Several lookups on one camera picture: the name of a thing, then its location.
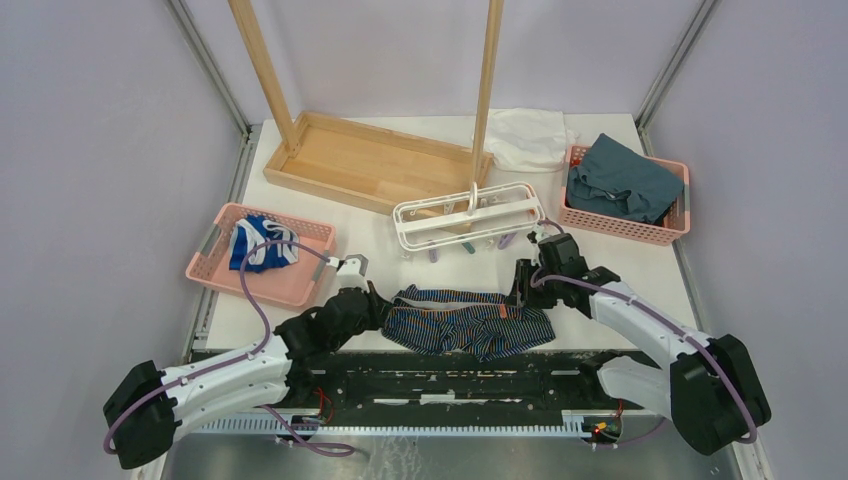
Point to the wooden hanger rack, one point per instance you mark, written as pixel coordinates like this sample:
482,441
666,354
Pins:
361,165

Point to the navy striped boxer underwear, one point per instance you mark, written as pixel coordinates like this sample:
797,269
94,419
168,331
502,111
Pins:
434,322

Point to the teal grey underwear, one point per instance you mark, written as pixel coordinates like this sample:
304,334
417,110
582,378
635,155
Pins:
615,181

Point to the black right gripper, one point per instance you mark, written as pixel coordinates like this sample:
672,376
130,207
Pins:
521,292

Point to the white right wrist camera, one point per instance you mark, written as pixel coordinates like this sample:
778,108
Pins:
539,233

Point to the pink basket right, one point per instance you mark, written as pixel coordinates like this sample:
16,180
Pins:
676,223

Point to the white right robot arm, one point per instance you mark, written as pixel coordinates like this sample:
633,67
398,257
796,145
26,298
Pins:
707,387

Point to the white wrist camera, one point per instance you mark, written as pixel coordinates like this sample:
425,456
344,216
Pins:
539,233
350,271

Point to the pink basket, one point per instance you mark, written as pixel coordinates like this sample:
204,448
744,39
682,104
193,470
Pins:
676,223
293,286

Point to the white folded cloth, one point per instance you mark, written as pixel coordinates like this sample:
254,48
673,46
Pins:
528,140

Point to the white slotted cable duct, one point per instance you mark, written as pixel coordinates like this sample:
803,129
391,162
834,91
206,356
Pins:
263,423

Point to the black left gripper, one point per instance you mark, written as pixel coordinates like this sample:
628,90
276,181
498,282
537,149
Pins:
378,307

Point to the blue white underwear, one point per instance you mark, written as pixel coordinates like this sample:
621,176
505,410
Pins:
263,243

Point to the pink basket left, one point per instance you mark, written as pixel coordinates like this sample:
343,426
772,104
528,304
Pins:
293,286

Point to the white plastic clip hanger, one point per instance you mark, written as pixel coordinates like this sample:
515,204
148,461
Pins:
480,214

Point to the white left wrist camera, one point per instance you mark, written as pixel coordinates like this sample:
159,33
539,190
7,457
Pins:
350,271

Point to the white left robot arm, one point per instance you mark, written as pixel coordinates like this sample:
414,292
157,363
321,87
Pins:
153,408

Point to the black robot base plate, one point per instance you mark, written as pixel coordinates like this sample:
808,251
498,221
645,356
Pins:
396,389

